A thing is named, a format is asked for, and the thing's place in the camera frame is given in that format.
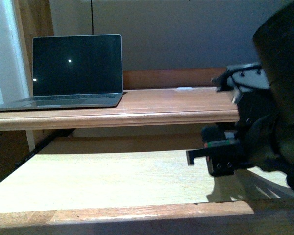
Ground silver open laptop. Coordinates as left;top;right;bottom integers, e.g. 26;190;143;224
0;34;123;112

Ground dark grey computer mouse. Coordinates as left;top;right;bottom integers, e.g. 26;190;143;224
201;126;226;143

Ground wooden desk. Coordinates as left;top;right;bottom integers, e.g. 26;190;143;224
0;68;239;180

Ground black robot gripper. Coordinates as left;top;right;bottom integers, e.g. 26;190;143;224
186;63;282;177

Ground wooden keyboard drawer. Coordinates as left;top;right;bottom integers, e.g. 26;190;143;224
0;138;294;235

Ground black hanging cable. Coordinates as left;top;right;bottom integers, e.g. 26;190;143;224
90;0;94;35

